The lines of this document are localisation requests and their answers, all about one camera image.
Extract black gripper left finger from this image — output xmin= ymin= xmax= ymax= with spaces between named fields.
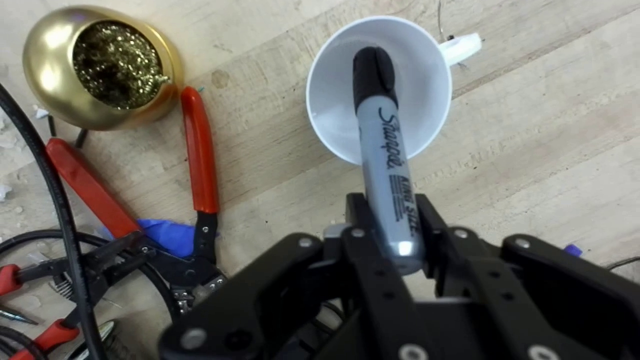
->
xmin=157 ymin=194 xmax=400 ymax=360

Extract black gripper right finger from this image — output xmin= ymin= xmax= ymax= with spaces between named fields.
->
xmin=415 ymin=194 xmax=640 ymax=360

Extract grey black Sharpie marker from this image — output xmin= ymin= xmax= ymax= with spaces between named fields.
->
xmin=351 ymin=46 xmax=423 ymax=274

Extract gold brass wool tip cleaner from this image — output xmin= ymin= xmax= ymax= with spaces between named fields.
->
xmin=22 ymin=7 xmax=183 ymax=130

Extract red handled pliers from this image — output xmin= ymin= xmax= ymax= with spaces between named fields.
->
xmin=45 ymin=87 xmax=223 ymax=314

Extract white plastic cup with handle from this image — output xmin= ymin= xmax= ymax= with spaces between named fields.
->
xmin=303 ymin=17 xmax=482 ymax=165

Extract red handled cutters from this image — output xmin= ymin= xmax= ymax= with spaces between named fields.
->
xmin=0 ymin=262 xmax=118 ymax=360

